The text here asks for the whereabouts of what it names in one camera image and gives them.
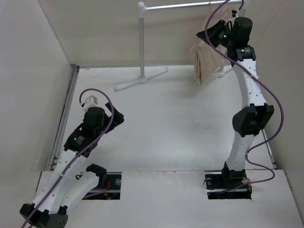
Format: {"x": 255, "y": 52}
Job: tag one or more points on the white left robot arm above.
{"x": 52, "y": 206}

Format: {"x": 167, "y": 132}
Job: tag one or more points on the white clothes rack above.
{"x": 142, "y": 9}

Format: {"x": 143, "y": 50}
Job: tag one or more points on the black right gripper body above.
{"x": 221, "y": 35}

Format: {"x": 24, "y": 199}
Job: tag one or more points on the beige drawstring trousers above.
{"x": 208, "y": 63}

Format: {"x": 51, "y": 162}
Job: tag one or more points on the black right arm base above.
{"x": 227, "y": 184}

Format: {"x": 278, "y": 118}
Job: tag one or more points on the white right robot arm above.
{"x": 255, "y": 112}

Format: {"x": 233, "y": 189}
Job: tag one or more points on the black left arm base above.
{"x": 109, "y": 184}

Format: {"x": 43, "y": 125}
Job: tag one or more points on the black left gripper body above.
{"x": 106, "y": 122}

